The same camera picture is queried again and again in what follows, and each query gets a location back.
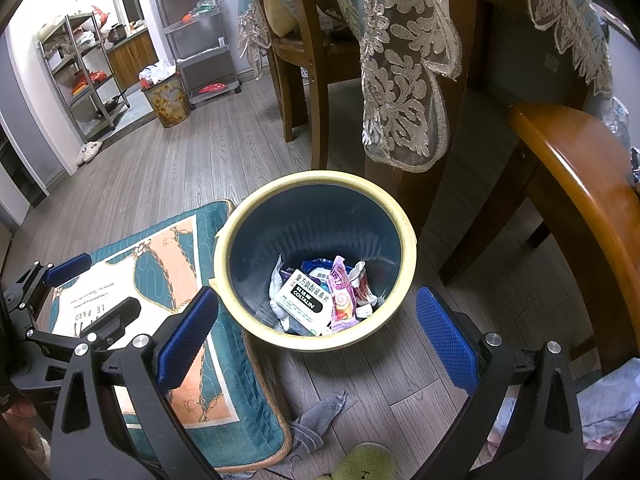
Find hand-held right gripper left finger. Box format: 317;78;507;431
50;286;221;480

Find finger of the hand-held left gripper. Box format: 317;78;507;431
22;296;142;361
0;253;93;321

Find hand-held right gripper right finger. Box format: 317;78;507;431
416;286;586;480

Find red floral packet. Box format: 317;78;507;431
350;261;383;318

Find white tissue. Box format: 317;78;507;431
270;255;301;333

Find pink candy wrapper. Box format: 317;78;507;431
330;255;360;333

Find white black-label medicine box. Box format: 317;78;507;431
274;269;341;336

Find blue wet wipes packet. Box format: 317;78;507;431
300;259;335;281

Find blue yellow-rimmed trash bin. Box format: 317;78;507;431
213;170;418;347

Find person's left hand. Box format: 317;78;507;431
0;401;51;480

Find teal orange patterned cushion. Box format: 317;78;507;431
10;200;293;473

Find white slippers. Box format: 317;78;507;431
77;141;103;165

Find green plush slipper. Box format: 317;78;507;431
330;442;396;480

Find grey sock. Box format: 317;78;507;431
290;390;358;456

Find pale crumpled cloth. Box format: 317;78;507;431
487;360;640;453

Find steel shelf rack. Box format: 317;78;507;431
37;10;132;141

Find floral waste bin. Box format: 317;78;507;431
139;59;192;129

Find dark wooden dining table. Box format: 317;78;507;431
362;0;616;233

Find wooden kitchen cabinet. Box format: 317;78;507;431
106;30;158;90

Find grey storage cart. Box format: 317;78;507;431
154;0;241;108

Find teal lace tablecloth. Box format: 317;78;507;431
237;0;616;173

